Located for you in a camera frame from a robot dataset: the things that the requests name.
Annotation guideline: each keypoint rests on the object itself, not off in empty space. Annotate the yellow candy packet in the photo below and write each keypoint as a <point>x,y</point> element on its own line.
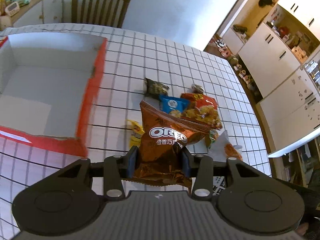
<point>136,133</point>

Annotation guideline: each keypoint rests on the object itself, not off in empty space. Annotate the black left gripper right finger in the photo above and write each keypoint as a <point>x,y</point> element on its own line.
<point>203,169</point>

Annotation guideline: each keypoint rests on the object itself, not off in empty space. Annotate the blue cookie packet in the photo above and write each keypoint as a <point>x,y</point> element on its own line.
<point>173,106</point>

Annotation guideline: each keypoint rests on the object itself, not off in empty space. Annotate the dark wooden chair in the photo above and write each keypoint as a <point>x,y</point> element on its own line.
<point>110,13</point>

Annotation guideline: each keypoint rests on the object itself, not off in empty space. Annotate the brown Oreo snack bag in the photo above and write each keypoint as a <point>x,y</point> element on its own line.
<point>160,163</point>

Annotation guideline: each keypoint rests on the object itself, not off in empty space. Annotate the wooden sideboard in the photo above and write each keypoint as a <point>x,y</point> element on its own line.
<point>36,12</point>

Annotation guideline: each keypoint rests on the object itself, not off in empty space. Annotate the small white clock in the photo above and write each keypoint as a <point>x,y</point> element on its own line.
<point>12,9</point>

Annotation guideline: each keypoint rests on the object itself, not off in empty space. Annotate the red chips bag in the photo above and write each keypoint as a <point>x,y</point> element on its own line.
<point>202,109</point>

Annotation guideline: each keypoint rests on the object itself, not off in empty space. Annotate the dark green snack packet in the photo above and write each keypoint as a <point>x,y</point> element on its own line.
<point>155,89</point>

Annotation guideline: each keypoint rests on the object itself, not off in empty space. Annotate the small brown wrapped snack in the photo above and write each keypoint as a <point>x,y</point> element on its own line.
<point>197,89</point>

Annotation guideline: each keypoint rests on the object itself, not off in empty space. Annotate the checkered white tablecloth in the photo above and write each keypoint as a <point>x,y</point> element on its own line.
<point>137,67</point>

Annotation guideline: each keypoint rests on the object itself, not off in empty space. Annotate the white orange snack wrapper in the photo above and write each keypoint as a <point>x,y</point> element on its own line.
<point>220,148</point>

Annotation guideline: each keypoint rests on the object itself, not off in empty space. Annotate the red cardboard box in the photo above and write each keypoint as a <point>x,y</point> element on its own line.
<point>49,85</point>

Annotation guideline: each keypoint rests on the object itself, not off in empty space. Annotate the white wall cabinet unit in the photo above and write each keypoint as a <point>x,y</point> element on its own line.
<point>278,43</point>

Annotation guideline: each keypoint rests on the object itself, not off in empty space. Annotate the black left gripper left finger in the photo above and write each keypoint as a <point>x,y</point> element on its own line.
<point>114,170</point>

